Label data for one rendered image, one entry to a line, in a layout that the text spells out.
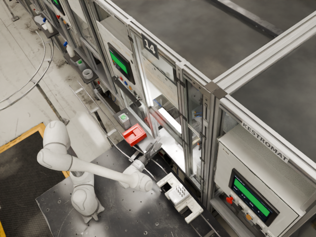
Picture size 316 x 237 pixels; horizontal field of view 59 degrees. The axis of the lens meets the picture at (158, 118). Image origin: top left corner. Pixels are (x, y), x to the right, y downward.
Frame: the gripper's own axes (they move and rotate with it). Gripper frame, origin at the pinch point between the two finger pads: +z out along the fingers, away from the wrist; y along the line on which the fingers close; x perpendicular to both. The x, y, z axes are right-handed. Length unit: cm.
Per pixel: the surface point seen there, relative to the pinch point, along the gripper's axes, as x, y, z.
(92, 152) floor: 107, -101, -18
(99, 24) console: 45, 79, 17
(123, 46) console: 18, 79, 10
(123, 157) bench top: 33, -35, -17
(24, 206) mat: 120, -97, -110
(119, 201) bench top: 9, -35, -48
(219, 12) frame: -26, 95, 40
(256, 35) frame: -49, 94, 34
